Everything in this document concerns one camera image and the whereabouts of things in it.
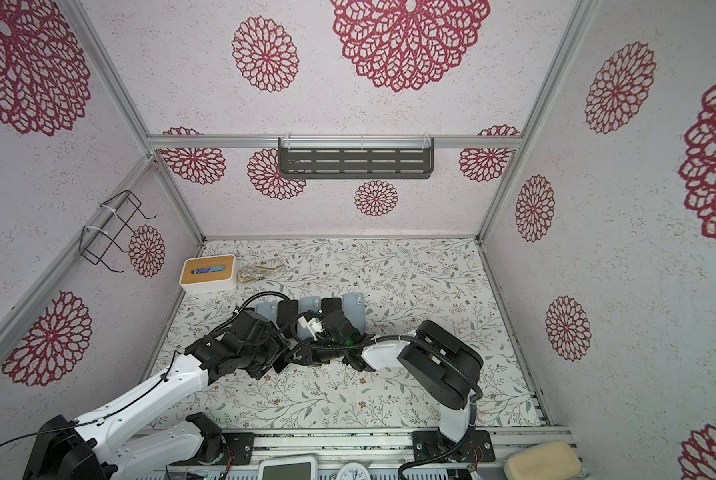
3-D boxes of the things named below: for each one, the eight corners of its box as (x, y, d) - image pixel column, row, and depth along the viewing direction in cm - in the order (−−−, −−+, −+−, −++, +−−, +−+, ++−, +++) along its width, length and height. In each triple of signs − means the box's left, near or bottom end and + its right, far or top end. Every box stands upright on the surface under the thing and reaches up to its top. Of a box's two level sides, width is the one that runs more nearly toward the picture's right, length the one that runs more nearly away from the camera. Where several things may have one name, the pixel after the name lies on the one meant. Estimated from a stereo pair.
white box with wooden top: (183, 294, 106) (175, 285, 101) (191, 267, 114) (184, 257, 109) (236, 289, 107) (231, 280, 103) (241, 263, 115) (236, 253, 111)
